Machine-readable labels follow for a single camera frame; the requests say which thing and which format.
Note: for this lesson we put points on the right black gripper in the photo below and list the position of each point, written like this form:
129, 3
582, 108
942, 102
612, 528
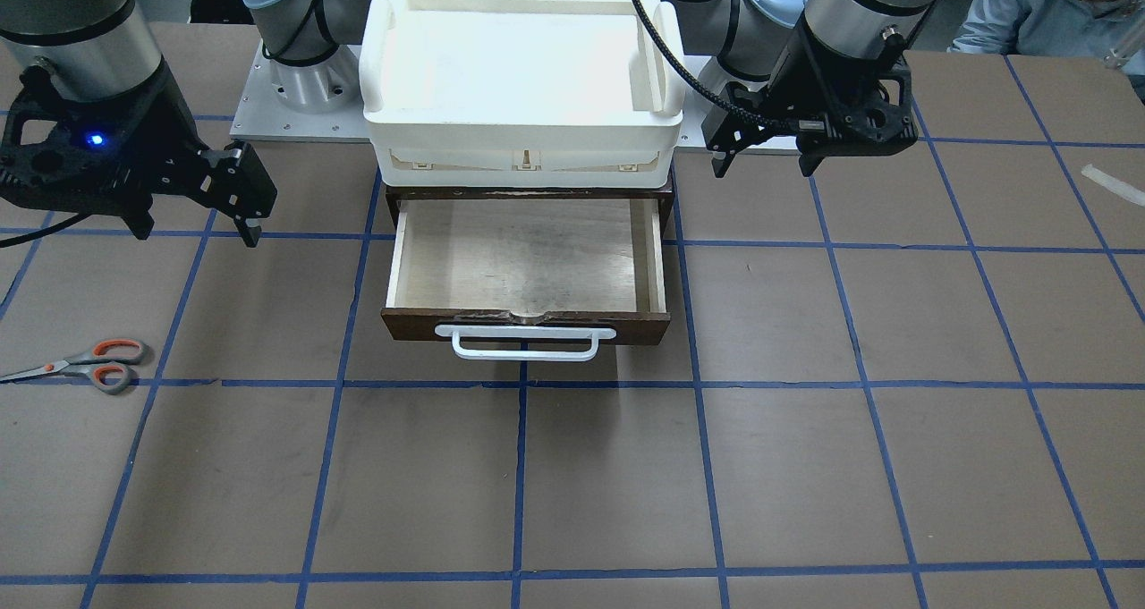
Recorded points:
163, 133

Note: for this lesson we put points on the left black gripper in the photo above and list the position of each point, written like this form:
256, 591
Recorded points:
791, 74

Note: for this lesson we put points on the orange grey scissors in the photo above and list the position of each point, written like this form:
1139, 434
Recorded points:
107, 365

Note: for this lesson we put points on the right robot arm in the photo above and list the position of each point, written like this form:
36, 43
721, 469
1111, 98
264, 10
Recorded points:
103, 48

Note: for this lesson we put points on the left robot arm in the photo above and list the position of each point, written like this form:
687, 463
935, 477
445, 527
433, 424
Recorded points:
743, 39

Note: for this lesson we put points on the dark brown drawer cabinet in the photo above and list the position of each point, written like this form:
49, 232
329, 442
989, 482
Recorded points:
663, 195

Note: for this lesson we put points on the wooden drawer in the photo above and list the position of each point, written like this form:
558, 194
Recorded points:
591, 265

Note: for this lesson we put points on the white plastic tray box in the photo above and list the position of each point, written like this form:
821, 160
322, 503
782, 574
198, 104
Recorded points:
522, 93

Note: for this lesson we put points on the person in blue shirt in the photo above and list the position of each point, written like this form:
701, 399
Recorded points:
1085, 28

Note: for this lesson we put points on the white drawer handle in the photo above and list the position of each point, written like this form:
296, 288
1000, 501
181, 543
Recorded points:
594, 337

